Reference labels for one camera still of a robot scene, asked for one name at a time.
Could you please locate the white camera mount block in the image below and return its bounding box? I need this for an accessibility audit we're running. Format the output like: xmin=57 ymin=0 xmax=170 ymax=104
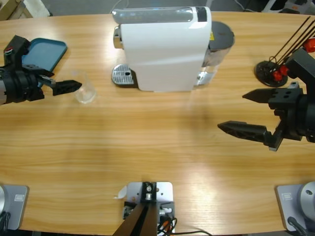
xmin=123 ymin=181 xmax=177 ymax=234

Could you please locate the black base cable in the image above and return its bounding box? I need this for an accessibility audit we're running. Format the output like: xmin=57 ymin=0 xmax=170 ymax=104
xmin=287 ymin=216 xmax=308 ymax=236
xmin=0 ymin=211 xmax=11 ymax=232

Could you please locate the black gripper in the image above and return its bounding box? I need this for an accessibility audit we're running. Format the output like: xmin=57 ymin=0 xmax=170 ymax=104
xmin=218 ymin=82 xmax=315 ymax=151
xmin=0 ymin=63 xmax=83 ymax=104

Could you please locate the teal plastic tray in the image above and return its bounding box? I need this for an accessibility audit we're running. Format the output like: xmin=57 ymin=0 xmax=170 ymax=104
xmin=21 ymin=37 xmax=68 ymax=72

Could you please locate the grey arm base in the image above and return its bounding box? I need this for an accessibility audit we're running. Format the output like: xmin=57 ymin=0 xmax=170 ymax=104
xmin=275 ymin=181 xmax=315 ymax=232
xmin=0 ymin=184 xmax=30 ymax=231

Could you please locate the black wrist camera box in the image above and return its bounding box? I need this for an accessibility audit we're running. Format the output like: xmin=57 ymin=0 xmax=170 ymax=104
xmin=4 ymin=35 xmax=32 ymax=72
xmin=285 ymin=48 xmax=315 ymax=86

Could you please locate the white floor equipment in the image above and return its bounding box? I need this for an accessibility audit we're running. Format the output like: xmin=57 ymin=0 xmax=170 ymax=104
xmin=260 ymin=0 xmax=315 ymax=14

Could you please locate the white foam block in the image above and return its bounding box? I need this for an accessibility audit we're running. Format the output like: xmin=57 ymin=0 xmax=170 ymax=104
xmin=23 ymin=0 xmax=51 ymax=17

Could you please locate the cardboard box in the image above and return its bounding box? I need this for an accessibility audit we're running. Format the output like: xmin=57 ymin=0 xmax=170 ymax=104
xmin=0 ymin=0 xmax=25 ymax=22

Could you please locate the white tape piece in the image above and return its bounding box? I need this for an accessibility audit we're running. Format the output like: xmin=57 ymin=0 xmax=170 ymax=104
xmin=113 ymin=185 xmax=128 ymax=200

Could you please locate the clear glass cup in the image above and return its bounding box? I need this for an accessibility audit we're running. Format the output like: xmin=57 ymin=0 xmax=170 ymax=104
xmin=70 ymin=69 xmax=97 ymax=104

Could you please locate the clear water tank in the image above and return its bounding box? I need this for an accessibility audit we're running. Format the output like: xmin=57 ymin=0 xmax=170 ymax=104
xmin=201 ymin=21 xmax=236 ymax=74

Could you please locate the orange and black cable bundle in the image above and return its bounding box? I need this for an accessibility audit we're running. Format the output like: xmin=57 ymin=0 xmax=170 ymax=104
xmin=157 ymin=216 xmax=178 ymax=236

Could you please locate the thin black cable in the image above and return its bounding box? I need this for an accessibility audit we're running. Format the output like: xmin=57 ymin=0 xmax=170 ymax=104
xmin=176 ymin=229 xmax=212 ymax=236

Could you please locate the white capsule coffee machine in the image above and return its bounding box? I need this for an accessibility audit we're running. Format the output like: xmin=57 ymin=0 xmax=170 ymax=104
xmin=112 ymin=6 xmax=215 ymax=93

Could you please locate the black capsule holder with rods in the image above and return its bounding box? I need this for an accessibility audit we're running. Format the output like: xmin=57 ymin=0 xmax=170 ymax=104
xmin=254 ymin=16 xmax=315 ymax=88

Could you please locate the dark camera post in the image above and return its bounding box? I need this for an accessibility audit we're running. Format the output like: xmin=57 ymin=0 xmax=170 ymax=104
xmin=112 ymin=181 xmax=158 ymax=236

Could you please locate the silver coffee machine lever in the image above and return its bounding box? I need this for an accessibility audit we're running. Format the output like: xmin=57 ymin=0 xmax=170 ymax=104
xmin=112 ymin=6 xmax=194 ymax=25

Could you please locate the white floor cable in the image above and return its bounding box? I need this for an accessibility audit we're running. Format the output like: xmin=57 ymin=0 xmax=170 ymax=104
xmin=233 ymin=0 xmax=258 ymax=13
xmin=109 ymin=0 xmax=130 ymax=14

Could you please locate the silver drip tray grille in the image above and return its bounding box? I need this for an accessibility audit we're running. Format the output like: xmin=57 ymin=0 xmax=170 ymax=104
xmin=112 ymin=63 xmax=138 ymax=89

